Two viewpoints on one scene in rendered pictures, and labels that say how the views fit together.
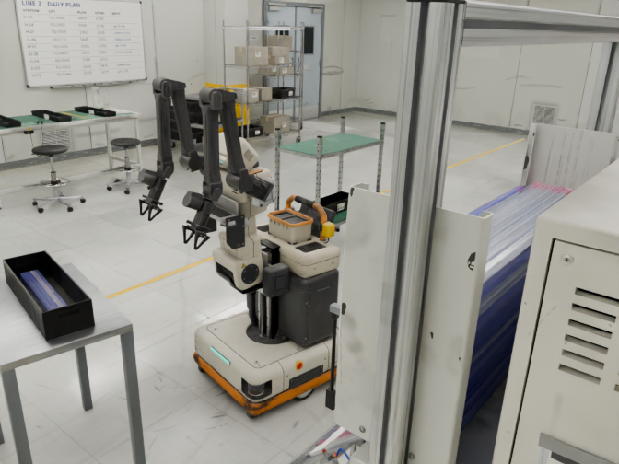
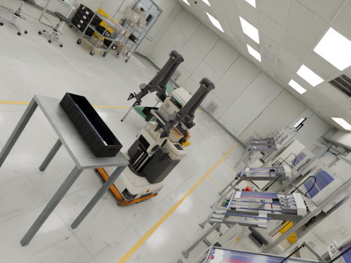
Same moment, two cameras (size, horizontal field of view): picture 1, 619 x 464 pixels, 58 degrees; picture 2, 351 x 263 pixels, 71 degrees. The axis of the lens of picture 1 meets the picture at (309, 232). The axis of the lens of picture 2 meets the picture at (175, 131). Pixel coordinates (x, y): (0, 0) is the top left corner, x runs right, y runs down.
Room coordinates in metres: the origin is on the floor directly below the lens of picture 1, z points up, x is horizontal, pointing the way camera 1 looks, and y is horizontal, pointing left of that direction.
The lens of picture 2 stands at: (0.28, 1.28, 1.71)
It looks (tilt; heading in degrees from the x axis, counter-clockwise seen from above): 16 degrees down; 334
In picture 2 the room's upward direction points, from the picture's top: 40 degrees clockwise
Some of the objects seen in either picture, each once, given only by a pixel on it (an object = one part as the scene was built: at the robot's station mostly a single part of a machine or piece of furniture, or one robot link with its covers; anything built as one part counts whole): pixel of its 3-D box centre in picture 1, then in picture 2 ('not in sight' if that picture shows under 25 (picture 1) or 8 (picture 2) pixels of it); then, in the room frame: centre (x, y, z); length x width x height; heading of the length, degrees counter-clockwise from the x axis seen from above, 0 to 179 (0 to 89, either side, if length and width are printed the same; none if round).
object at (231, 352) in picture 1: (271, 349); (131, 175); (2.68, 0.19, 0.16); 0.67 x 0.64 x 0.25; 130
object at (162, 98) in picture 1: (163, 128); (163, 71); (2.54, 0.68, 1.40); 0.11 x 0.06 x 0.43; 40
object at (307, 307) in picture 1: (286, 275); (156, 150); (2.74, 0.12, 0.59); 0.55 x 0.34 x 0.83; 40
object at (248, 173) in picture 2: not in sight; (260, 193); (3.12, -2.08, 0.66); 1.01 x 0.73 x 1.31; 51
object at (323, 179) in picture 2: not in sight; (322, 186); (1.92, -1.19, 1.52); 0.51 x 0.13 x 0.27; 141
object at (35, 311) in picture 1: (45, 290); (90, 123); (1.96, 1.03, 0.86); 0.57 x 0.17 x 0.11; 40
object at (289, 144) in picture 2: not in sight; (274, 157); (5.57, -4.25, 0.95); 1.36 x 0.82 x 1.90; 51
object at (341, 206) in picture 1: (329, 205); (153, 111); (4.56, -0.16, 0.41); 0.57 x 0.17 x 0.11; 141
